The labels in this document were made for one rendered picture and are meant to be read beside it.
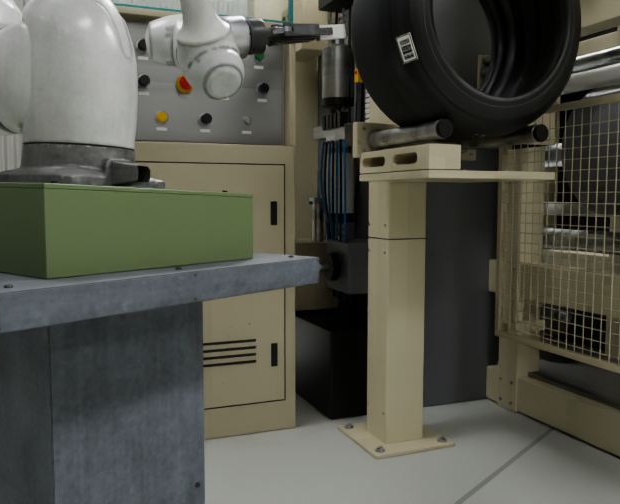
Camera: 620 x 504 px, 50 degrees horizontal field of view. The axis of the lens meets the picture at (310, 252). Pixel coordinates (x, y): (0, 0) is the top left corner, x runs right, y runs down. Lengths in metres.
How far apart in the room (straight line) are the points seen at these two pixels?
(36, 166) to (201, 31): 0.46
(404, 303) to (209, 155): 0.72
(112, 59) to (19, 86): 0.13
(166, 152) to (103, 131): 1.02
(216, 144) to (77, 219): 1.24
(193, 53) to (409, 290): 1.02
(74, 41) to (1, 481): 0.60
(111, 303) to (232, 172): 1.29
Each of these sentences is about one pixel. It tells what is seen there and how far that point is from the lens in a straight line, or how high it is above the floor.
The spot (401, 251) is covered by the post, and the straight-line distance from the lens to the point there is 1.94.
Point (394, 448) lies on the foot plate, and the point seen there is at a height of 0.01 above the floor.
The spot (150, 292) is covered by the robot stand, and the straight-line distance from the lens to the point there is 0.79.
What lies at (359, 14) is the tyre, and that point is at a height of 1.18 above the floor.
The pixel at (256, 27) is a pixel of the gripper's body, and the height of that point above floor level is 1.10.
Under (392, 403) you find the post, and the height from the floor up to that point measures 0.13.
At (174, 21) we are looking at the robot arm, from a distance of 1.44.
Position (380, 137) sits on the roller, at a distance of 1.80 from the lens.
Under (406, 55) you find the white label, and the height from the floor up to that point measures 1.06.
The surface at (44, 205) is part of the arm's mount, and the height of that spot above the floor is 0.73.
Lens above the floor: 0.74
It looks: 5 degrees down
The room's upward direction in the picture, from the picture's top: straight up
